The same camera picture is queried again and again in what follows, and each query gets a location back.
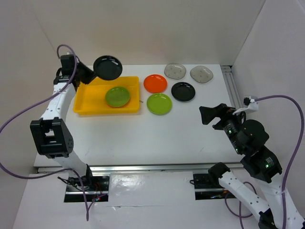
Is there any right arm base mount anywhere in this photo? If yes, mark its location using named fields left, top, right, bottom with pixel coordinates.
left=189, top=174, right=235, bottom=200

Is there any yellow plastic bin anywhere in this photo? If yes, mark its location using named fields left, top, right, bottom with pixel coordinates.
left=73, top=76, right=140, bottom=115

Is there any clear grey plate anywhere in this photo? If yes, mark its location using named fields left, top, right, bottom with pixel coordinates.
left=164, top=63, right=186, bottom=80
left=190, top=65, right=214, bottom=83

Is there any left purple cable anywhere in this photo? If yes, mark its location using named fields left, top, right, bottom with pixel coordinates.
left=0, top=44, right=105, bottom=221

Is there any green plate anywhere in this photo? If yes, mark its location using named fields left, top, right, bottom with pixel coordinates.
left=146, top=93, right=173, bottom=115
left=105, top=86, right=130, bottom=107

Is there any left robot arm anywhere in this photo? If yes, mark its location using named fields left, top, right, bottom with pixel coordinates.
left=30, top=54, right=95, bottom=190

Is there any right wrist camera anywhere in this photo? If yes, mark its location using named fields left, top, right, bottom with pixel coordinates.
left=233, top=95, right=259, bottom=115

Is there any orange plate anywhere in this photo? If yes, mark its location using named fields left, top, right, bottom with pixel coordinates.
left=143, top=74, right=167, bottom=94

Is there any black plate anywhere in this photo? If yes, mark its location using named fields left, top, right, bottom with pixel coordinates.
left=93, top=55, right=122, bottom=81
left=171, top=82, right=196, bottom=102

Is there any purple cable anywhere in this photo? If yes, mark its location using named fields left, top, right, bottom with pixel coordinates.
left=225, top=94, right=305, bottom=229
left=0, top=44, right=105, bottom=221

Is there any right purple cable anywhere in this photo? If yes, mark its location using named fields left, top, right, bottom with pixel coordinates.
left=225, top=94, right=305, bottom=229

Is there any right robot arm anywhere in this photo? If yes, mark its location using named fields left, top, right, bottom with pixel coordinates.
left=199, top=104, right=305, bottom=229

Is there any aluminium rail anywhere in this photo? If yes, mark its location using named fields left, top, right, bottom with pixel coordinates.
left=220, top=65, right=243, bottom=108
left=37, top=163, right=243, bottom=173

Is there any front aluminium rail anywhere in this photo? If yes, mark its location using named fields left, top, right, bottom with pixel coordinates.
left=37, top=163, right=243, bottom=173

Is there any right side aluminium rail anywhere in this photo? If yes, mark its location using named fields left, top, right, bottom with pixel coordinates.
left=220, top=65, right=243, bottom=108

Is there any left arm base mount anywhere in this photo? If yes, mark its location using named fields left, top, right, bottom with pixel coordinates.
left=57, top=175, right=110, bottom=203

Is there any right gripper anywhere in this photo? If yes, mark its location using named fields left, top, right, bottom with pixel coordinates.
left=198, top=101, right=247, bottom=152

